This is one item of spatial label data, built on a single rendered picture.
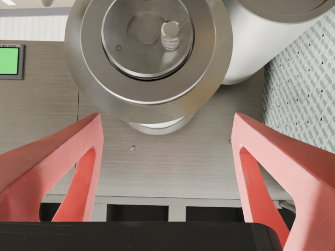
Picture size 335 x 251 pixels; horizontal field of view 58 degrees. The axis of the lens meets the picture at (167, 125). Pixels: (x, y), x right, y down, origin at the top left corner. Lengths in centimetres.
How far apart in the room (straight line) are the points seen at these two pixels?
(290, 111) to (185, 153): 24
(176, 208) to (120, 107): 37
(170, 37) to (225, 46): 7
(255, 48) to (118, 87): 16
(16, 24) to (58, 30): 45
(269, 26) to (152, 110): 13
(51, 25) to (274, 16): 313
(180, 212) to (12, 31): 312
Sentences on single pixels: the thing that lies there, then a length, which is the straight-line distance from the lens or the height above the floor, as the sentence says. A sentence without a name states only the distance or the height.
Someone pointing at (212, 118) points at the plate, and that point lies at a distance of 59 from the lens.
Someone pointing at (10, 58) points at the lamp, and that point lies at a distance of 67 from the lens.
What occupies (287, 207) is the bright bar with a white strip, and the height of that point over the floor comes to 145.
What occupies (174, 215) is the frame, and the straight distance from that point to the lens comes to 60.
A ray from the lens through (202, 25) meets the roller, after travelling 27.
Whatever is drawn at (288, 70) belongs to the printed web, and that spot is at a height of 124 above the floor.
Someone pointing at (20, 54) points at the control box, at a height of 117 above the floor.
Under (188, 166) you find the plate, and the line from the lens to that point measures 59.
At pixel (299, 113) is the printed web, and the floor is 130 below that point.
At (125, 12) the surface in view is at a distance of 26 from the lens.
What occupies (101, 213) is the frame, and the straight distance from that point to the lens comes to 62.
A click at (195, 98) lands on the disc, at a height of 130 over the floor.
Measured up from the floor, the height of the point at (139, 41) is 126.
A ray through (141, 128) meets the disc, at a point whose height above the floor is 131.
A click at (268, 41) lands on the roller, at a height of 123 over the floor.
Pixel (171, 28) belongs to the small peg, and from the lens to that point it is 23.
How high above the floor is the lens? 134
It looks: 4 degrees down
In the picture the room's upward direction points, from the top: 179 degrees counter-clockwise
